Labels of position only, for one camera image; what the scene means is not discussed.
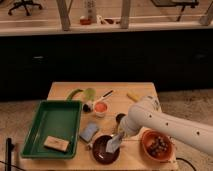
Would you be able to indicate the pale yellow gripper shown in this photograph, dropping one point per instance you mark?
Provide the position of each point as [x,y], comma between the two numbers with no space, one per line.
[120,134]

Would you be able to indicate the purple bowl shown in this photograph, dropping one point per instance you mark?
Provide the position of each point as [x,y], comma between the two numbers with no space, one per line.
[99,151]

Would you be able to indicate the grey towel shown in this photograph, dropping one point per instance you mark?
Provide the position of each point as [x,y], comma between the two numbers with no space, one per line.
[114,143]

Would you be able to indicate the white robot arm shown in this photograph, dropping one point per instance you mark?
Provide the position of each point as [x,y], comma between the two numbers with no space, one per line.
[146,113]

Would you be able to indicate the orange bowl with nuts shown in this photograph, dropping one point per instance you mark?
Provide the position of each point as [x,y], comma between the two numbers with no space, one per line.
[157,146]

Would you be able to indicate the red bowl on shelf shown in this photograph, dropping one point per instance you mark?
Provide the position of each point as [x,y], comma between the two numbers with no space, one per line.
[85,21]

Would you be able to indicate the small metal cup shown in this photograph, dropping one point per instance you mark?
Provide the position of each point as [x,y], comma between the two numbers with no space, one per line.
[119,118]

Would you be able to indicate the white cup orange inside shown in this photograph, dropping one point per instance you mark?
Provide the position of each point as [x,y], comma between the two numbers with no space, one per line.
[100,108]

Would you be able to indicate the blue sponge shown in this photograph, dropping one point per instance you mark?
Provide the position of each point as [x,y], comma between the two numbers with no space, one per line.
[89,131]

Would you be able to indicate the small black round object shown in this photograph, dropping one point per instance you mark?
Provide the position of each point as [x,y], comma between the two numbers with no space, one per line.
[87,107]

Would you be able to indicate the green spatula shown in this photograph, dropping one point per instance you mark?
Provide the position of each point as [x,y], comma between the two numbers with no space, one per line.
[87,94]

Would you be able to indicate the green plastic tray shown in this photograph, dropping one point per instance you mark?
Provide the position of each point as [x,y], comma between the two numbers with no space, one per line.
[56,118]

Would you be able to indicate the tan sponge block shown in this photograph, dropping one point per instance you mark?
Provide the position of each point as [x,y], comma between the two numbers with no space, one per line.
[56,143]

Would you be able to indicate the white bottle on shelf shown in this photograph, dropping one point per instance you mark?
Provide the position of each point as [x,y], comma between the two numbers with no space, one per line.
[90,10]

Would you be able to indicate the black office chair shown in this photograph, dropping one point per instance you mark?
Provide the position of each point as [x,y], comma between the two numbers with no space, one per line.
[25,4]

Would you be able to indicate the black handled brush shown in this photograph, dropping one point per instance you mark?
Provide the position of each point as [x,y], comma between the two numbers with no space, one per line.
[105,95]

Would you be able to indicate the black stand post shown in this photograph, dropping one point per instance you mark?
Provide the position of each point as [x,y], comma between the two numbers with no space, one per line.
[8,154]

